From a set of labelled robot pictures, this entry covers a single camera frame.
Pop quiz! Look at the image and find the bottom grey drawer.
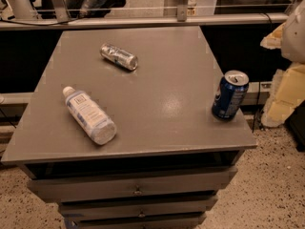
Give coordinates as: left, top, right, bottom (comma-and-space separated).
65, 212, 206, 229

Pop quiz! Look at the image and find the blue pepsi can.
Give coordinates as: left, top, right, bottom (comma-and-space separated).
212, 70, 249, 120

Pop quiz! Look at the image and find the top grey drawer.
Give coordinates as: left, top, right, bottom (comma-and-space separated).
28, 166, 237, 202

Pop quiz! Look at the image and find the silver can lying down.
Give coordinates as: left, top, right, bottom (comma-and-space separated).
100, 43, 138, 71

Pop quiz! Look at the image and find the grey drawer cabinet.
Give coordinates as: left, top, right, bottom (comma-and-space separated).
1, 26, 258, 229

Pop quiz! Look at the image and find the grey drawer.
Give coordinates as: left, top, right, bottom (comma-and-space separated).
65, 212, 206, 229
28, 166, 237, 202
59, 194, 217, 221

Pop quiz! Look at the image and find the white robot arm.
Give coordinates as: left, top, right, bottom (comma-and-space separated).
281, 0, 305, 63

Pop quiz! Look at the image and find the clear plastic water bottle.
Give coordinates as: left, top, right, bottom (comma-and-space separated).
63, 86, 116, 145

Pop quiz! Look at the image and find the grey metal railing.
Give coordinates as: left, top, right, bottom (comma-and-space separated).
0, 12, 288, 31

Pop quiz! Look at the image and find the middle grey drawer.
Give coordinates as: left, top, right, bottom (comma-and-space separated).
59, 194, 217, 221

